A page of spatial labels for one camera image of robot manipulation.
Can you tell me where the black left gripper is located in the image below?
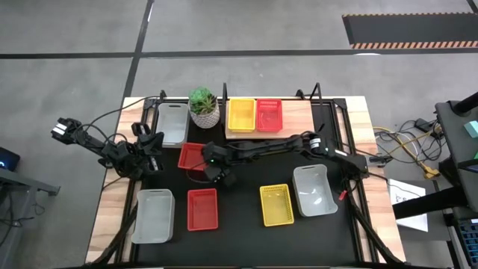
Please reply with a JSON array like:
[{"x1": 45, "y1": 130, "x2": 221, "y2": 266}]
[{"x1": 125, "y1": 122, "x2": 165, "y2": 175}]

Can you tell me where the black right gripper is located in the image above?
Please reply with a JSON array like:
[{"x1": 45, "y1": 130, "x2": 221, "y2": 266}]
[{"x1": 197, "y1": 140, "x2": 237, "y2": 187}]

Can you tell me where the red slotted plastic basket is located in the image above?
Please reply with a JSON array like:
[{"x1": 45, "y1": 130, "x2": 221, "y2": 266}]
[
  {"x1": 186, "y1": 188, "x2": 220, "y2": 232},
  {"x1": 255, "y1": 98, "x2": 284, "y2": 133},
  {"x1": 177, "y1": 141, "x2": 207, "y2": 172}
]

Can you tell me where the gray plastic bin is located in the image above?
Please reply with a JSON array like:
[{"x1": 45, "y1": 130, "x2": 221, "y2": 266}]
[
  {"x1": 292, "y1": 163, "x2": 339, "y2": 218},
  {"x1": 152, "y1": 102, "x2": 190, "y2": 149},
  {"x1": 130, "y1": 188, "x2": 176, "y2": 245}
]

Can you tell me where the yellow slotted plastic basket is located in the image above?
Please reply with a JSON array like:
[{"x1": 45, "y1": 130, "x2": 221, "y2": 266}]
[
  {"x1": 226, "y1": 97, "x2": 258, "y2": 134},
  {"x1": 259, "y1": 182, "x2": 295, "y2": 228}
]

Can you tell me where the succulent in patterned white pot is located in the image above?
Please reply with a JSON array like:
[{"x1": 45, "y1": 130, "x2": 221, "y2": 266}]
[{"x1": 187, "y1": 86, "x2": 221, "y2": 130}]

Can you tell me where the black table mat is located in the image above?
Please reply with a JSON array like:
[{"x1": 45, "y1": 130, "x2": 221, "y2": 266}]
[{"x1": 134, "y1": 100, "x2": 359, "y2": 265}]

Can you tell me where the gray side desk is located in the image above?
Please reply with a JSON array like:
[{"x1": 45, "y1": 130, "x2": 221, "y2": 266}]
[{"x1": 0, "y1": 167, "x2": 60, "y2": 269}]

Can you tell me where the black device with blue light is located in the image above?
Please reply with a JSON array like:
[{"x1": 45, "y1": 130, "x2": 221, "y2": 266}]
[{"x1": 0, "y1": 146, "x2": 21, "y2": 172}]

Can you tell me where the white paper sheet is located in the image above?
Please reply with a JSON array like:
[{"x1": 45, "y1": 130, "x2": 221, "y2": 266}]
[{"x1": 388, "y1": 178, "x2": 429, "y2": 232}]

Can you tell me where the black power adapter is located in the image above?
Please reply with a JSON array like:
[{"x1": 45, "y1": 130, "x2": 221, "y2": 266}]
[{"x1": 415, "y1": 118, "x2": 434, "y2": 132}]

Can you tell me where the hazard striped black floor mat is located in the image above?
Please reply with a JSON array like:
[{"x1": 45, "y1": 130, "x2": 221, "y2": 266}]
[{"x1": 342, "y1": 12, "x2": 478, "y2": 50}]

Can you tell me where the black equipment cart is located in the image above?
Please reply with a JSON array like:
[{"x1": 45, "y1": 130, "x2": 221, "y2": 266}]
[{"x1": 391, "y1": 90, "x2": 478, "y2": 221}]

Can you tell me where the teal box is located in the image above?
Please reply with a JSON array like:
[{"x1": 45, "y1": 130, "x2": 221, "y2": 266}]
[{"x1": 463, "y1": 120, "x2": 478, "y2": 139}]

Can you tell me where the backlit black keyboard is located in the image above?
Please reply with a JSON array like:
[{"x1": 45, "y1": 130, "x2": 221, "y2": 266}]
[{"x1": 450, "y1": 217, "x2": 478, "y2": 269}]

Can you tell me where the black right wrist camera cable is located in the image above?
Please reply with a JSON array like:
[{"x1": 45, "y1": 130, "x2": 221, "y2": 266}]
[{"x1": 185, "y1": 167, "x2": 212, "y2": 185}]

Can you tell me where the black aluminium table frame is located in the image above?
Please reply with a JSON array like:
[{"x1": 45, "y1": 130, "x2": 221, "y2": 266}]
[{"x1": 84, "y1": 89, "x2": 406, "y2": 268}]

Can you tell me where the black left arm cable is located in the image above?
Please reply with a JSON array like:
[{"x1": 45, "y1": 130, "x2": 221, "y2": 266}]
[{"x1": 80, "y1": 96, "x2": 162, "y2": 130}]

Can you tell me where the wooden shelf with black frame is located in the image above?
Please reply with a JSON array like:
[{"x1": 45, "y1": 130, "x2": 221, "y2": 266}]
[{"x1": 222, "y1": 81, "x2": 325, "y2": 141}]

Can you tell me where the yellow extension cable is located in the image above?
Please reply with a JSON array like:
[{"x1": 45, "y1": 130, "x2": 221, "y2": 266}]
[{"x1": 373, "y1": 126, "x2": 441, "y2": 179}]

